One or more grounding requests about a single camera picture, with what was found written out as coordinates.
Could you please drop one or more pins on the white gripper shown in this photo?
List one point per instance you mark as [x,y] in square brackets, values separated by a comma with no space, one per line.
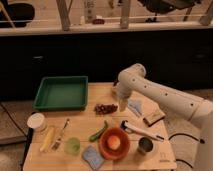
[123,93]

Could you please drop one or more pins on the bunch of red grapes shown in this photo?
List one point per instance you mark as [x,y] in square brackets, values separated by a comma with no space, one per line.
[102,109]

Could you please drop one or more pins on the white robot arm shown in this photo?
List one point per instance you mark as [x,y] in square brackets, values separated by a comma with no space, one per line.
[195,109]

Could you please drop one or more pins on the metal cup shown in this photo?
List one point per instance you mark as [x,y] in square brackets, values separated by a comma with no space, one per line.
[145,145]

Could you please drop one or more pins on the green plastic cup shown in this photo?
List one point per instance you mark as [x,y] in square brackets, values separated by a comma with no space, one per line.
[72,146]

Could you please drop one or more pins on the white cup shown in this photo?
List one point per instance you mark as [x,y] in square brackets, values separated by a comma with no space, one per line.
[37,122]

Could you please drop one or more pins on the light blue cloth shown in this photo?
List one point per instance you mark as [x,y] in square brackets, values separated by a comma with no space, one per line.
[135,107]

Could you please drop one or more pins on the dark red bowl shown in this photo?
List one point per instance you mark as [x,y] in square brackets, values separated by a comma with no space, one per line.
[115,82]

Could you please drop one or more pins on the brown wooden block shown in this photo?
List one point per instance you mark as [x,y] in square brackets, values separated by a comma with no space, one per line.
[154,117]

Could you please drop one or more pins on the orange fruit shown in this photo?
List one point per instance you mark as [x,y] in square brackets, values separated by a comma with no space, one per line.
[113,142]

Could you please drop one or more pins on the orange bowl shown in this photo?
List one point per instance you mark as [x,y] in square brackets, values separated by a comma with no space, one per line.
[110,154]

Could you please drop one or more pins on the green plastic tray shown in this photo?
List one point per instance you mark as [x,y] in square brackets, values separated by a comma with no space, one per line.
[62,93]

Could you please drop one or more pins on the blue sponge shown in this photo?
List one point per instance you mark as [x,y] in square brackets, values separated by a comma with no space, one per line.
[92,157]

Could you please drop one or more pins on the small brush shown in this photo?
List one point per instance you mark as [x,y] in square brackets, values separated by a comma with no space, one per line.
[59,139]

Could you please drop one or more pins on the black office chair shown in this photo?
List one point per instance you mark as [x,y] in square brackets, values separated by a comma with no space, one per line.
[166,6]

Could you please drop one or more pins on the white black handled tool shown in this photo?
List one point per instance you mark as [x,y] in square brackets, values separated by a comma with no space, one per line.
[130,128]

